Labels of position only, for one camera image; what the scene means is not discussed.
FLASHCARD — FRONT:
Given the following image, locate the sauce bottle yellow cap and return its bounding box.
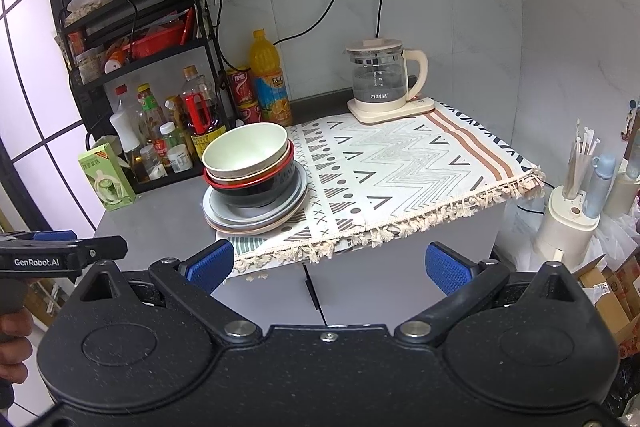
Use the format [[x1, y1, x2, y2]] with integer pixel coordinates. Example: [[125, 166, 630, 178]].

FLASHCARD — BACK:
[[135, 82, 169, 144]]

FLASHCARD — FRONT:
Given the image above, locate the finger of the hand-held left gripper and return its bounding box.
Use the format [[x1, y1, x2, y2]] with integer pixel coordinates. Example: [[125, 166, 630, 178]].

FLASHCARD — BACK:
[[0, 230, 79, 244], [74, 235, 129, 266]]

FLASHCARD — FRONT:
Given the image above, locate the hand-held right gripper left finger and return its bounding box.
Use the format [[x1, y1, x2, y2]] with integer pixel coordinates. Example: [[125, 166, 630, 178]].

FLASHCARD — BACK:
[[79, 238, 262, 341]]

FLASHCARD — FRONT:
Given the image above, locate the clear bottle red cap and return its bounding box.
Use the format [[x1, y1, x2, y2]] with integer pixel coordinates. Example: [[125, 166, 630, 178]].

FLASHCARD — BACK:
[[113, 85, 139, 118]]

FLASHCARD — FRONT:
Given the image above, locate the white deep plate crossed-utensils print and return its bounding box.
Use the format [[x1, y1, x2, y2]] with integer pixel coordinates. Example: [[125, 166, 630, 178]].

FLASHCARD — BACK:
[[203, 187, 308, 230]]

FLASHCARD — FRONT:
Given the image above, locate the red drink can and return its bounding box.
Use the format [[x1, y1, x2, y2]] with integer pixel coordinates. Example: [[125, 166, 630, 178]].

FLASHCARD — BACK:
[[225, 66, 257, 106], [235, 101, 264, 126]]

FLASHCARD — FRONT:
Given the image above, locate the bottle with white pour cap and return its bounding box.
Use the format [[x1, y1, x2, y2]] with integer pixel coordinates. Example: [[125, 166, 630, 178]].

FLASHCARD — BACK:
[[108, 109, 151, 186]]

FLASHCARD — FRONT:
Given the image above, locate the pale blue thermos bottle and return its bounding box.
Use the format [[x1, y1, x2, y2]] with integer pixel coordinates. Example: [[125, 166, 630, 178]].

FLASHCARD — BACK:
[[582, 154, 617, 219]]

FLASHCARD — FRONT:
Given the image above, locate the black metal kitchen rack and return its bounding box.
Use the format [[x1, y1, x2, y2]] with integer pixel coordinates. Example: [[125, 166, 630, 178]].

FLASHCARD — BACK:
[[47, 0, 237, 196]]

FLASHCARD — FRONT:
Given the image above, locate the white deep plate script print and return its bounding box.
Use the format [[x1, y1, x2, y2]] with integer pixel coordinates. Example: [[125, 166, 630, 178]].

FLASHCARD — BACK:
[[202, 167, 308, 224]]

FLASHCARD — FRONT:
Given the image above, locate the small glass jar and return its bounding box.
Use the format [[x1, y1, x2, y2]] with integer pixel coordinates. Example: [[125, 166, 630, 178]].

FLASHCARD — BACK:
[[138, 144, 169, 181]]

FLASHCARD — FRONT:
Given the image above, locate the bundle of white chopsticks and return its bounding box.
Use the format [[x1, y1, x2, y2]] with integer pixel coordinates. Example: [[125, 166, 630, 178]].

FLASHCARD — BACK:
[[561, 119, 602, 201]]

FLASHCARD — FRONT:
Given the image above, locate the orange juice bottle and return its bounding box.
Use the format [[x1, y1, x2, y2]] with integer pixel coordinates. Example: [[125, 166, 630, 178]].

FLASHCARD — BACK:
[[248, 29, 294, 128]]

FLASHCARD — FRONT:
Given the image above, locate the thin black appliance cable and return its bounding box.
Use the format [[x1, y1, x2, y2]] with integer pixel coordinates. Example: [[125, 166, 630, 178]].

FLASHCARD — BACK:
[[514, 179, 557, 216]]

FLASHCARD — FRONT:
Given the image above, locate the white chopstick holder appliance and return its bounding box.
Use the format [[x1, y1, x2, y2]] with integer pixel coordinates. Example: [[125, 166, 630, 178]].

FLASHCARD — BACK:
[[534, 186, 602, 274]]

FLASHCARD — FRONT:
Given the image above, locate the red and black bowl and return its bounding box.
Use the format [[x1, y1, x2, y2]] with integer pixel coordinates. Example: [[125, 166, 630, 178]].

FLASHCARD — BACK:
[[205, 153, 297, 208]]

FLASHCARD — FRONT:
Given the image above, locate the brown cardboard box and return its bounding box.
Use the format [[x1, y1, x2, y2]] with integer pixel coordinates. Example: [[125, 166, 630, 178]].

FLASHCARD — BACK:
[[574, 254, 640, 359]]

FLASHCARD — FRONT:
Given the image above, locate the patterned fringed table cloth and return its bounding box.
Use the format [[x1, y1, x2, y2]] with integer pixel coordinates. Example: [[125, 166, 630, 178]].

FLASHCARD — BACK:
[[214, 98, 547, 281]]

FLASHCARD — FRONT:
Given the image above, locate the person's left hand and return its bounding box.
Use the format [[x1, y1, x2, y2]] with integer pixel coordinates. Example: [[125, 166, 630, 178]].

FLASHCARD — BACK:
[[0, 306, 49, 381]]

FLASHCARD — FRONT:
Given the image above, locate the glass electric kettle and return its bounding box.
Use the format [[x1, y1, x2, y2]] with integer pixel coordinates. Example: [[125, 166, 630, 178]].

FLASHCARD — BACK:
[[344, 37, 430, 104]]

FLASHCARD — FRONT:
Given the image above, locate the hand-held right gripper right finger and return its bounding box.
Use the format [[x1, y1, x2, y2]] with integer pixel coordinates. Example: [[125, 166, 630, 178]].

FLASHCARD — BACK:
[[394, 242, 584, 341]]

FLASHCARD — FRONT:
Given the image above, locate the green cardboard box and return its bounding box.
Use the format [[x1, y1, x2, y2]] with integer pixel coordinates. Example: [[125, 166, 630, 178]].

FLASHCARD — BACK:
[[77, 142, 137, 213]]

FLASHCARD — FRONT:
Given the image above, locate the red plastic basket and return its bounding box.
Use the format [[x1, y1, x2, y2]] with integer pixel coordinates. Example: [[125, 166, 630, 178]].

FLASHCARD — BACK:
[[130, 20, 187, 60]]

